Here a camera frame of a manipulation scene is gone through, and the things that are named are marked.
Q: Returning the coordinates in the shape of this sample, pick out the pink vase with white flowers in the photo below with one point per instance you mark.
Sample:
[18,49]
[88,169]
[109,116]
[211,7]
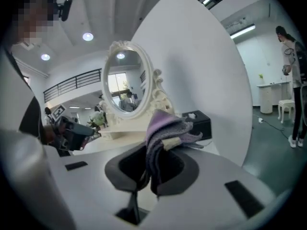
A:
[97,118]

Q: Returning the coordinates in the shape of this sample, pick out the cream dressing table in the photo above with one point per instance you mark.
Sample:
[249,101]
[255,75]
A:
[124,142]

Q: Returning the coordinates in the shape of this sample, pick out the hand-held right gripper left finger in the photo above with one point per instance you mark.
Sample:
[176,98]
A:
[91,181]

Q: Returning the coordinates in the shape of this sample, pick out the black tissue box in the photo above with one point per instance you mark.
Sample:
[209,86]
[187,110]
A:
[201,128]

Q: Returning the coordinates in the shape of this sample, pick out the person's left forearm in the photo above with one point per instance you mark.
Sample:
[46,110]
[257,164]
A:
[50,134]

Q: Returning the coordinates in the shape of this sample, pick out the purple cloth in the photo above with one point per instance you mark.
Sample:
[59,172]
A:
[163,126]

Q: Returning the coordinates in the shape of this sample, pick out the black head-mounted camera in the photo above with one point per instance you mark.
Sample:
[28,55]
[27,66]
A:
[65,7]

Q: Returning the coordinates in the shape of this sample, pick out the white stool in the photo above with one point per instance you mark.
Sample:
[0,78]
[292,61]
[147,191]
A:
[286,104]

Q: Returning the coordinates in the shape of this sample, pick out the black balcony railing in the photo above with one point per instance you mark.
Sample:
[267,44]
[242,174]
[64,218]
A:
[72,83]

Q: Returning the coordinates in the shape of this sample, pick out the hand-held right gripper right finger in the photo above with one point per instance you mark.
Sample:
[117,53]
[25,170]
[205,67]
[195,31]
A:
[211,171]

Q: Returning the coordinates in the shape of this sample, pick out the person's head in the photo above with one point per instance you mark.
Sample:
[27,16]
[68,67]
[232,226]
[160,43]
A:
[31,13]

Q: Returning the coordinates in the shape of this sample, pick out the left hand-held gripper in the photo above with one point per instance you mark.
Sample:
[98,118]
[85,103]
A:
[59,128]

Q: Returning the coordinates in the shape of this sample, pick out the cream ornate oval mirror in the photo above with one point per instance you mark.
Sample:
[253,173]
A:
[158,99]

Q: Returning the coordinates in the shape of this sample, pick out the white console table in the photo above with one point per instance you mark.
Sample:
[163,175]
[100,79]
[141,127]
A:
[267,97]

